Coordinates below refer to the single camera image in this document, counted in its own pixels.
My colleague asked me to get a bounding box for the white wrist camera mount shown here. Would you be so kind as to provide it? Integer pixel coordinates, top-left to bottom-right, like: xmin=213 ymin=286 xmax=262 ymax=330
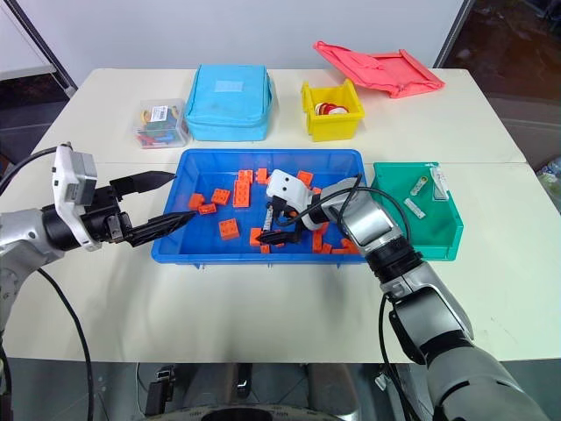
xmin=266 ymin=168 xmax=323 ymax=212
xmin=50 ymin=141 xmax=101 ymax=252

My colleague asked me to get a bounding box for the black hanging cable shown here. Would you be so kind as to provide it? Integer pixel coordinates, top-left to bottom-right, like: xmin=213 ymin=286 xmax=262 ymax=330
xmin=37 ymin=267 xmax=95 ymax=421

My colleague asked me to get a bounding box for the black right shoulder cable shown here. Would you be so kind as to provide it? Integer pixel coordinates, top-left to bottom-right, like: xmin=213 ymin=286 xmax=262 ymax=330
xmin=377 ymin=291 xmax=424 ymax=421

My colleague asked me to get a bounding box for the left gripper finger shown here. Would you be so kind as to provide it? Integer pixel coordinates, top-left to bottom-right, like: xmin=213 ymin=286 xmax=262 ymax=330
xmin=109 ymin=169 xmax=177 ymax=202
xmin=124 ymin=210 xmax=197 ymax=248

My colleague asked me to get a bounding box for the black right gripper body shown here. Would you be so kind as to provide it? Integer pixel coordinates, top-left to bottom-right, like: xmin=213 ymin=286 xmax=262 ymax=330
xmin=267 ymin=198 xmax=305 ymax=245

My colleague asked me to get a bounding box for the black clamp bracket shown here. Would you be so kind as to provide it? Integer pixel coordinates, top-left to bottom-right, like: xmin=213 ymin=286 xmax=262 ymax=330
xmin=144 ymin=366 xmax=177 ymax=417
xmin=236 ymin=363 xmax=255 ymax=399

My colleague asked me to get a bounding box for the red plastic lid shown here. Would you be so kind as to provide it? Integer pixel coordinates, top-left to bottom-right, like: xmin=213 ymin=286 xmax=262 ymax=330
xmin=313 ymin=40 xmax=446 ymax=100

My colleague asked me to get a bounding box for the plastic bottles pack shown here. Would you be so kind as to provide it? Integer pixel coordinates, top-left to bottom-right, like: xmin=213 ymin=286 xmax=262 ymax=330
xmin=535 ymin=158 xmax=561 ymax=186

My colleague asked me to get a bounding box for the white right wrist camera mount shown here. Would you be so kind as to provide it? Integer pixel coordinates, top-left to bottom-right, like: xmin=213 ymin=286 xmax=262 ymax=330
xmin=266 ymin=168 xmax=323 ymax=212

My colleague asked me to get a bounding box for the clear plastic parts box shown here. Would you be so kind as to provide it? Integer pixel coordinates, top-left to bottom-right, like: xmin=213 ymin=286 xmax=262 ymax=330
xmin=132 ymin=98 xmax=191 ymax=151

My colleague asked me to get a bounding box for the green plastic bin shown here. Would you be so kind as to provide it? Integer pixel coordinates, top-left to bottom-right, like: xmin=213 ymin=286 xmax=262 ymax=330
xmin=372 ymin=161 xmax=465 ymax=261

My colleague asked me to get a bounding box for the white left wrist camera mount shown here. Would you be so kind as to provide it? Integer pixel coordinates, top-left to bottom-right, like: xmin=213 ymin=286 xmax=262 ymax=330
xmin=50 ymin=141 xmax=101 ymax=252

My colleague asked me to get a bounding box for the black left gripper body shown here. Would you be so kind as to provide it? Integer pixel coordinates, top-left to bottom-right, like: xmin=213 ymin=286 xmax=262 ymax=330
xmin=82 ymin=176 xmax=133 ymax=245

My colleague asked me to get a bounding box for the grey metal frame post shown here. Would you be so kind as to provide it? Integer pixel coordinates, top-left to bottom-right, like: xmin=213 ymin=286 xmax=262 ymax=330
xmin=8 ymin=0 xmax=79 ymax=91
xmin=433 ymin=0 xmax=476 ymax=69

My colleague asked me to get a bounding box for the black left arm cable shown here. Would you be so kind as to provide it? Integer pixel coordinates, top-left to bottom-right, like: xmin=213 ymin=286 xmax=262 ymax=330
xmin=0 ymin=146 xmax=60 ymax=194

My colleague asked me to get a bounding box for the light blue fabric pouch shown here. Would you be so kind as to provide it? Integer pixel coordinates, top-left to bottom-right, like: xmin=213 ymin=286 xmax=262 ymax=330
xmin=183 ymin=64 xmax=279 ymax=142

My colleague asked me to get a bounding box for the white clear plastic packet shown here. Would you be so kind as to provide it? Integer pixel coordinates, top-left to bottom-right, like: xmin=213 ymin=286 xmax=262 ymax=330
xmin=430 ymin=165 xmax=451 ymax=203

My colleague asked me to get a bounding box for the yellow plastic bin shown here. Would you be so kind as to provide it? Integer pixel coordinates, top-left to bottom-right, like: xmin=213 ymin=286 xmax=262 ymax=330
xmin=300 ymin=78 xmax=366 ymax=143

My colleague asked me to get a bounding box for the blue plastic bin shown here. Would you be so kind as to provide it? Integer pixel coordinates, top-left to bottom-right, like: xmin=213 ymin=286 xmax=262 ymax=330
xmin=151 ymin=147 xmax=378 ymax=267

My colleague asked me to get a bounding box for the long orange toy brick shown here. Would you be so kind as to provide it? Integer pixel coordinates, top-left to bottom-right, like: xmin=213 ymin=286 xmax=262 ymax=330
xmin=232 ymin=179 xmax=252 ymax=209

